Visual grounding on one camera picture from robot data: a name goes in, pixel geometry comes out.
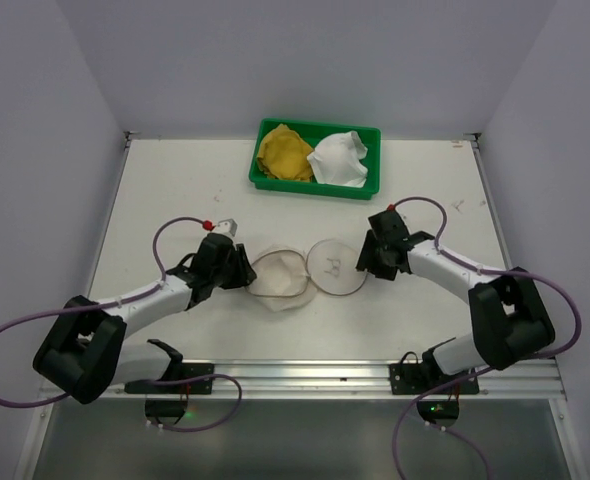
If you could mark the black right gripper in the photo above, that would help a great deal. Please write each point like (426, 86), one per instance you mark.
(375, 255)

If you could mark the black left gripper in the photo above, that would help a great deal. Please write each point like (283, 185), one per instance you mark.
(236, 267)

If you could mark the white bra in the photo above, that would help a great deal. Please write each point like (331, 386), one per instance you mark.
(336, 160)

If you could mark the yellow bra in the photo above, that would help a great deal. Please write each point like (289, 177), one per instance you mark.
(283, 155)

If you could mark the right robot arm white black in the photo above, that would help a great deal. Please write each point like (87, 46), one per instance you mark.
(509, 321)

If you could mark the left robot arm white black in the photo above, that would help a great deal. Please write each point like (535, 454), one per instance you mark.
(83, 353)

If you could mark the green plastic tray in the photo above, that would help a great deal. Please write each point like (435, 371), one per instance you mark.
(312, 133)

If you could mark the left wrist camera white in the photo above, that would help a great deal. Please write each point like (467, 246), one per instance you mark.
(227, 227)

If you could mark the aluminium rail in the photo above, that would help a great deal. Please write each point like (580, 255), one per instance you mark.
(332, 380)

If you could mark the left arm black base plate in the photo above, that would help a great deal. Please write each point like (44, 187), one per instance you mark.
(190, 377)

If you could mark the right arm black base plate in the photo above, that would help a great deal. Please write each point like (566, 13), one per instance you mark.
(414, 379)

